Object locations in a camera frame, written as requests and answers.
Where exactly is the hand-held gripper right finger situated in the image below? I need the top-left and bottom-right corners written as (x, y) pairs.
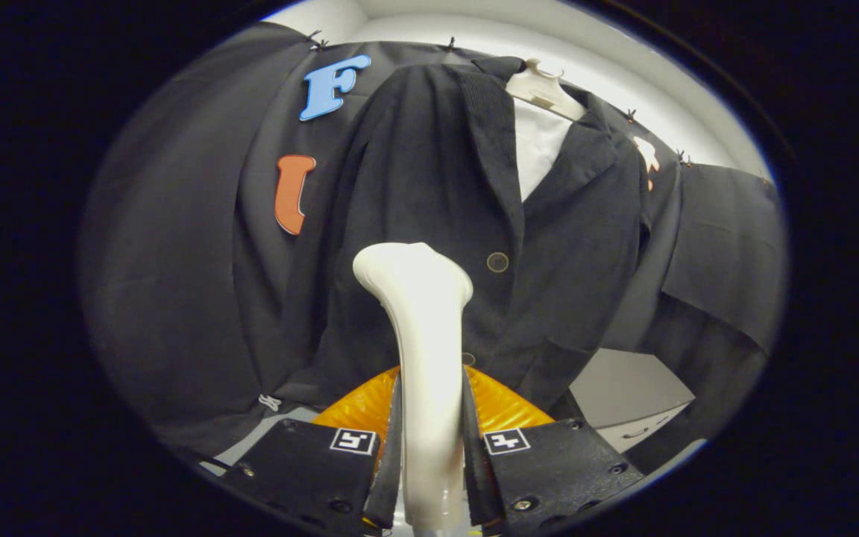
top-left (462, 365), bottom-right (646, 532)

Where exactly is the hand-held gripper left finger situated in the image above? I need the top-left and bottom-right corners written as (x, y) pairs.
top-left (217, 367), bottom-right (406, 537)

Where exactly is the black jacket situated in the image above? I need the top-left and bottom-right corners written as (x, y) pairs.
top-left (303, 56), bottom-right (650, 411)

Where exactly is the white shirt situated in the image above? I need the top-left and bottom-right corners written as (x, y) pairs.
top-left (513, 97), bottom-right (576, 204)

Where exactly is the cream clothes hanger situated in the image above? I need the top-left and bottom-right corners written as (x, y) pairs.
top-left (506, 58), bottom-right (587, 122)

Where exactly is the beige cabinet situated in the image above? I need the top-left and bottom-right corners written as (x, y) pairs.
top-left (570, 347), bottom-right (697, 453)

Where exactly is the black backdrop cloth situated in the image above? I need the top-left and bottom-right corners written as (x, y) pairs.
top-left (78, 21), bottom-right (788, 474)

